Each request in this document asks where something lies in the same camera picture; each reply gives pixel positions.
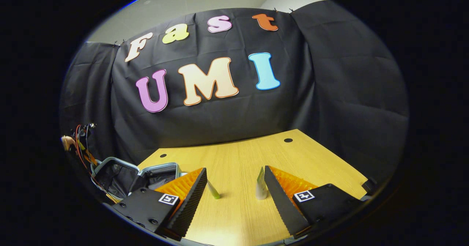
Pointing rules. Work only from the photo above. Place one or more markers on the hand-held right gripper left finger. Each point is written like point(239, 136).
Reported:
point(146, 207)

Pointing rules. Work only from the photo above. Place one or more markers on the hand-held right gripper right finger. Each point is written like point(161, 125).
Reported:
point(285, 205)

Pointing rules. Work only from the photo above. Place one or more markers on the green skincare tube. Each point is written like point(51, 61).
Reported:
point(215, 193)

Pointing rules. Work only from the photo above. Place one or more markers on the black backdrop cloth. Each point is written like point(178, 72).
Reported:
point(238, 114)

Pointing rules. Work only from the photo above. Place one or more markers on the white tube with green end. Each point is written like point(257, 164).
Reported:
point(261, 189)

